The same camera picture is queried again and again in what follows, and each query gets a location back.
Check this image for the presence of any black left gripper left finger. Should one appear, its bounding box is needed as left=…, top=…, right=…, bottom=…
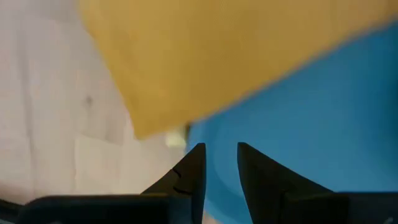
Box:
left=141, top=142, right=207, bottom=224

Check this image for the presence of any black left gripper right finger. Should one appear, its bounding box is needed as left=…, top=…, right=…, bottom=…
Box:
left=237, top=142, right=334, bottom=224

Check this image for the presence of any cream-handled metal knife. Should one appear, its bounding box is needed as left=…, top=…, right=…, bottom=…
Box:
left=164, top=124, right=188, bottom=149

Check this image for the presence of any blue plastic tray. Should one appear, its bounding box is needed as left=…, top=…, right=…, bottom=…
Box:
left=185, top=20, right=398, bottom=224

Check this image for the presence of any yellow cloth napkin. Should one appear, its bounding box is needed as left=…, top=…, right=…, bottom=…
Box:
left=78, top=0, right=398, bottom=140

